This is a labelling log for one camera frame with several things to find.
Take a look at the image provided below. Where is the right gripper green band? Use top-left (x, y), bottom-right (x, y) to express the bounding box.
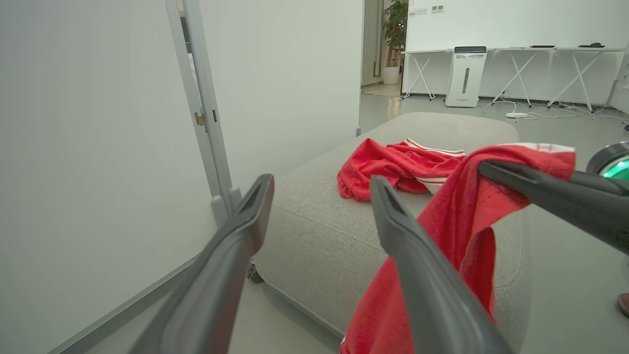
top-left (479, 142), bottom-right (629, 254)

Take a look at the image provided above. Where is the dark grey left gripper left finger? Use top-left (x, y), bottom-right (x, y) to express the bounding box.
top-left (129, 174), bottom-right (275, 354)

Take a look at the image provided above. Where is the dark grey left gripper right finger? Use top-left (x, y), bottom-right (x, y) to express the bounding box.
top-left (370, 176), bottom-right (514, 354)

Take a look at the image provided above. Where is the red garment with white hem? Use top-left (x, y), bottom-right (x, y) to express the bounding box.
top-left (339, 143), bottom-right (576, 354)

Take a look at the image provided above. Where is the red garment with white stripes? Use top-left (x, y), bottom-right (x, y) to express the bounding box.
top-left (337, 138), bottom-right (466, 201)

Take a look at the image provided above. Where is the light grey fabric sofa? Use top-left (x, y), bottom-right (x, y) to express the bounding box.
top-left (253, 112), bottom-right (531, 352)

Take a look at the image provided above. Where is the white leaning board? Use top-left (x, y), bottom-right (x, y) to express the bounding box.
top-left (608, 43), bottom-right (629, 117)

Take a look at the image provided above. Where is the white folding table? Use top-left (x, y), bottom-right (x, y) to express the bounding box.
top-left (487, 47), bottom-right (557, 108)
top-left (546, 47), bottom-right (626, 112)
top-left (401, 48), bottom-right (454, 101)

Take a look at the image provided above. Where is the white air purifier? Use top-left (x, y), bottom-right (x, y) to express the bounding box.
top-left (445, 46), bottom-right (487, 108)

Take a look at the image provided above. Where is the green potted plant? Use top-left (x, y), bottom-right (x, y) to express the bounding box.
top-left (382, 0), bottom-right (409, 67)

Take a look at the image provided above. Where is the white power cable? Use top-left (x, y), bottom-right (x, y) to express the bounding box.
top-left (483, 97), bottom-right (517, 114)
top-left (527, 109), bottom-right (583, 119)

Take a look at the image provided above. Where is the grey partition base rail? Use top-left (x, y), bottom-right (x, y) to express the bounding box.
top-left (48, 256), bottom-right (202, 354)

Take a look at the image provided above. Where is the grey partition frame post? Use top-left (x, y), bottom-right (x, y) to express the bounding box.
top-left (165, 0), bottom-right (242, 228)

